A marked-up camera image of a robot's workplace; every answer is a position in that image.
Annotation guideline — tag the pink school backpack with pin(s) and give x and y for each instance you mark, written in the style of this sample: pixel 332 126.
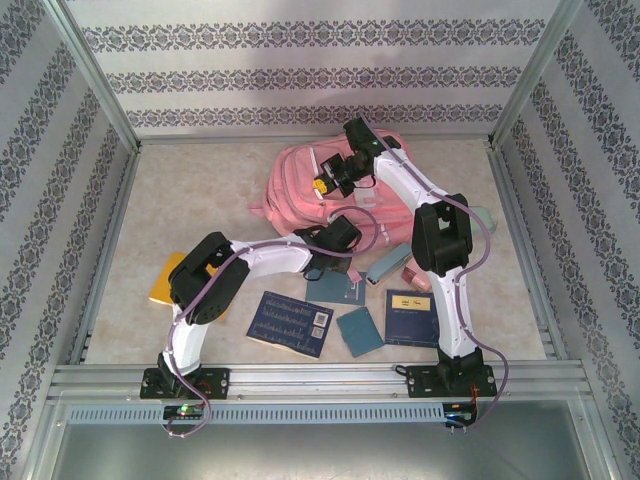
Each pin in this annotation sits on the pink school backpack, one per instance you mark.
pixel 295 200

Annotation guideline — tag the teal pencil case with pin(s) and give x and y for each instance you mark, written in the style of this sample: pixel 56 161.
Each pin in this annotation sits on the teal pencil case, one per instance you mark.
pixel 387 265

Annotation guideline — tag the grey-blue notebook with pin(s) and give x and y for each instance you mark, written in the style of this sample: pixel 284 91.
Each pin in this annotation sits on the grey-blue notebook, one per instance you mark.
pixel 332 292

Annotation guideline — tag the pink eraser block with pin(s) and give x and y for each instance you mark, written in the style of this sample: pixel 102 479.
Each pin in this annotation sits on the pink eraser block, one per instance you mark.
pixel 416 279

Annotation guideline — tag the small teal notebook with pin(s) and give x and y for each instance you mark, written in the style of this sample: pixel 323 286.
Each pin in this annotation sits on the small teal notebook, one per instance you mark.
pixel 360 332

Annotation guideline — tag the navy notebook yellow label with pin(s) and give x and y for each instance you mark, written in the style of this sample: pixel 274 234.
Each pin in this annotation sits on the navy notebook yellow label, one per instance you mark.
pixel 407 325

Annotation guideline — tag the light green pencil case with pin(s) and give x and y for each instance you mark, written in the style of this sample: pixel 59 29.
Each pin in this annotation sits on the light green pencil case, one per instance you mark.
pixel 492 222

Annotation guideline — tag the yellow paperback book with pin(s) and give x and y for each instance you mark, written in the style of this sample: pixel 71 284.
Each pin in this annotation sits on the yellow paperback book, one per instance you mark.
pixel 162 285

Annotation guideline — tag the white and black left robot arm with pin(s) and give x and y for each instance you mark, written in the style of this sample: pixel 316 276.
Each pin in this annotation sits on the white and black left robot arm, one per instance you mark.
pixel 280 255

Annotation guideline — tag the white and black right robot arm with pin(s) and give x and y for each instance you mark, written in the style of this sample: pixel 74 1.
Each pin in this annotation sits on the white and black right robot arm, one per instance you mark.
pixel 450 310

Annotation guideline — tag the small pink tab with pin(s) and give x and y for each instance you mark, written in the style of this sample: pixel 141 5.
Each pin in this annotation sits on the small pink tab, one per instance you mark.
pixel 354 278

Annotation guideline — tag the dark blue book QR codes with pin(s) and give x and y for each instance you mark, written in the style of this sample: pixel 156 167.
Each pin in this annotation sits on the dark blue book QR codes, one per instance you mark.
pixel 280 320

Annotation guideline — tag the controller board blue light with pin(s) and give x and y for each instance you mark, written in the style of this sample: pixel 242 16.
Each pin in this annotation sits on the controller board blue light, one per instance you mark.
pixel 460 416

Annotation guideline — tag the grey metal panel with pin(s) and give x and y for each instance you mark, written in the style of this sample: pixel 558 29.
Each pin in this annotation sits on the grey metal panel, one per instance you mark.
pixel 320 455

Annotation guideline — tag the controller board green light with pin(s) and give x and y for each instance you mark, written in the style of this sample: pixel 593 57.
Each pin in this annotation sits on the controller board green light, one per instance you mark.
pixel 185 412

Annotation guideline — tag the aluminium frame cross rail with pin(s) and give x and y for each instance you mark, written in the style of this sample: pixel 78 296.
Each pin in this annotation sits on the aluminium frame cross rail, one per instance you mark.
pixel 225 140

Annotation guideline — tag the aluminium mounting rail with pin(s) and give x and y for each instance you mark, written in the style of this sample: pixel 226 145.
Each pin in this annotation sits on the aluminium mounting rail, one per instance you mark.
pixel 320 382

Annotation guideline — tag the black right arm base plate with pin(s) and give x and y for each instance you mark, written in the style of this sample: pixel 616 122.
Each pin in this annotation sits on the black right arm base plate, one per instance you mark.
pixel 420 382

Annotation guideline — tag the aluminium frame side rail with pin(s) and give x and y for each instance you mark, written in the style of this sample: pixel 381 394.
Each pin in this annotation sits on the aluminium frame side rail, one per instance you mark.
pixel 525 250
pixel 107 250

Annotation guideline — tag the aluminium frame post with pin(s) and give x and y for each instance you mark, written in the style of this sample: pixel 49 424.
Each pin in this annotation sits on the aluminium frame post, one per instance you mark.
pixel 536 75
pixel 97 75

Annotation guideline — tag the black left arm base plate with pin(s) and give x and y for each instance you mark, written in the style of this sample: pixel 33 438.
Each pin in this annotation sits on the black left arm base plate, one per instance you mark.
pixel 220 382

